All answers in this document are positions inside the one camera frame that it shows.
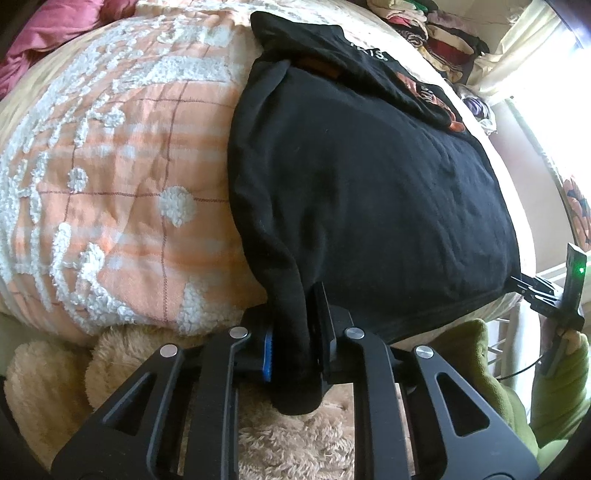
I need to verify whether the cream curtain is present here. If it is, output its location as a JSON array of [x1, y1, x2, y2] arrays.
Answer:
[[471, 0, 573, 97]]

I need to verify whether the black sweater with orange cuffs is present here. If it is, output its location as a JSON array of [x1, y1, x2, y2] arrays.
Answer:
[[228, 10, 522, 415]]

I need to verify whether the beige fuzzy blanket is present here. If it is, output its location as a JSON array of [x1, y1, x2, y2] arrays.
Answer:
[[4, 323, 368, 480]]

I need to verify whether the pink duvet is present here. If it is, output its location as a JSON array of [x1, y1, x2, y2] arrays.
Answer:
[[0, 0, 139, 100]]

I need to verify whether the window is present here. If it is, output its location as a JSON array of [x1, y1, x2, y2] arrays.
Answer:
[[508, 0, 591, 185]]

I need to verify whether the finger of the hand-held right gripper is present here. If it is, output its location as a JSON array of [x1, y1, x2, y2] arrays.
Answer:
[[510, 274, 557, 311]]

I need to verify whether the pile of folded clothes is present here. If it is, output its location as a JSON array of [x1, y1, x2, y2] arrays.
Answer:
[[369, 0, 490, 84]]

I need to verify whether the person's right forearm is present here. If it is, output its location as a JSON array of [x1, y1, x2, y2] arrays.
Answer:
[[529, 330, 591, 448]]

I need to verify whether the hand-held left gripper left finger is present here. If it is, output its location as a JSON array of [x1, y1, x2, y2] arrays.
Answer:
[[51, 309, 279, 480]]

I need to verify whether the peach checked tufted blanket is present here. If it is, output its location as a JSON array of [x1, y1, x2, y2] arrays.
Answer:
[[0, 0, 536, 347]]

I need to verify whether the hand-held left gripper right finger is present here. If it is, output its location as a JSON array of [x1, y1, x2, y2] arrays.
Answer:
[[308, 281, 541, 480]]

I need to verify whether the person's green fleece clothing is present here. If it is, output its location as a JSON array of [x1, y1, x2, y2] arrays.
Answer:
[[392, 318, 540, 480]]

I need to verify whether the thin black cable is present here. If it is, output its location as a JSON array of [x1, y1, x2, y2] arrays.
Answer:
[[496, 354, 546, 382]]

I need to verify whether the floral patterned cloth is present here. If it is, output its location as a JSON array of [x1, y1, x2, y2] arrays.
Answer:
[[560, 170, 591, 254]]

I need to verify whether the plastic bag with clothes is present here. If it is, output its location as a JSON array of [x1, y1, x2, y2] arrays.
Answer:
[[455, 83, 497, 134]]

